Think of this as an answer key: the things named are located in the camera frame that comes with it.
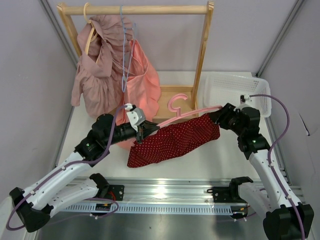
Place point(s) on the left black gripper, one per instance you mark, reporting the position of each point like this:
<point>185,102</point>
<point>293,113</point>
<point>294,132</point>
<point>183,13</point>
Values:
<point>144,129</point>

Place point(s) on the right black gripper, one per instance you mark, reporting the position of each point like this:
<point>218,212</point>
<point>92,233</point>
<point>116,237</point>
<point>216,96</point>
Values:
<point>228,110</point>

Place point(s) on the red polka dot skirt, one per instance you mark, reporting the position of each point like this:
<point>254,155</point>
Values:
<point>173,141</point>

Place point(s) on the pink plastic hanger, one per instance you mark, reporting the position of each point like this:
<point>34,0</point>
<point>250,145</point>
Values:
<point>177,110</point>

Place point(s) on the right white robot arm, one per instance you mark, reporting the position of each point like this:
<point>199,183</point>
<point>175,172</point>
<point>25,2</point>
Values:
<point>284,215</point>

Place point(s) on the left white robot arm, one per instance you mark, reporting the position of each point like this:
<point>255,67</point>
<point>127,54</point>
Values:
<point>38,203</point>

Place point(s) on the wooden hanger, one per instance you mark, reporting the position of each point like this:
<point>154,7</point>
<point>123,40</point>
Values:
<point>93,33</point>

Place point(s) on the white plastic basket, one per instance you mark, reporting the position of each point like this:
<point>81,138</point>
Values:
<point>220,89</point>

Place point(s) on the wooden clothes rack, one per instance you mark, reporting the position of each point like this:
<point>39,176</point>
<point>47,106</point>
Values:
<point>176,88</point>

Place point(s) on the salmon pink garment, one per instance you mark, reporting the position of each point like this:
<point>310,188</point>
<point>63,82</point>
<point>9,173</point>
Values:
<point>143,84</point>

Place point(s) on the dusty pink dress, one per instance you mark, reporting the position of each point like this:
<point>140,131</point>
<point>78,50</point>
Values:
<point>93,79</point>

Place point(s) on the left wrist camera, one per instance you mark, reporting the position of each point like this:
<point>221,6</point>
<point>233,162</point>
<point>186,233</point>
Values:
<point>135,115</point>

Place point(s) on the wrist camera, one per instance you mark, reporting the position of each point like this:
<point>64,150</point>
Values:
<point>135,115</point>
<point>245,101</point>

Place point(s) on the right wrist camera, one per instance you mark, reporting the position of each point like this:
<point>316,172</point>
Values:
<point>245,101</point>

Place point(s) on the aluminium mounting rail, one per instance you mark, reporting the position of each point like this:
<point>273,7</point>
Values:
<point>167,191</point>

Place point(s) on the blue wire hanger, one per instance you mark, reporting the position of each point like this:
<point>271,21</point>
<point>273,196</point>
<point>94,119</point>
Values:
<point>126,56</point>

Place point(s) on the perforated cable tray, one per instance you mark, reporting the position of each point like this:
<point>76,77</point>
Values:
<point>134,208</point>

